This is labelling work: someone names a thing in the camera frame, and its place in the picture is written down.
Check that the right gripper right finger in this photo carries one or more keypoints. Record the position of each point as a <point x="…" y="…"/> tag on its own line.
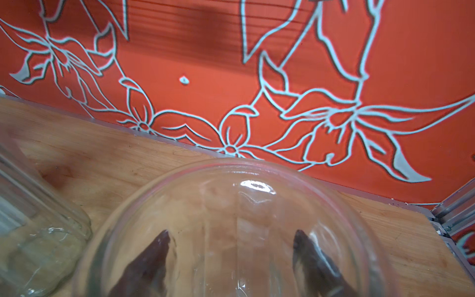
<point x="316" y="274"/>

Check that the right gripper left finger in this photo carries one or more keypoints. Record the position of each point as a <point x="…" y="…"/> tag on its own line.
<point x="145" y="275"/>

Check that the clear glass vase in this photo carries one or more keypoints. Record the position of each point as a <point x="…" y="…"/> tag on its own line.
<point x="232" y="224"/>
<point x="42" y="234"/>

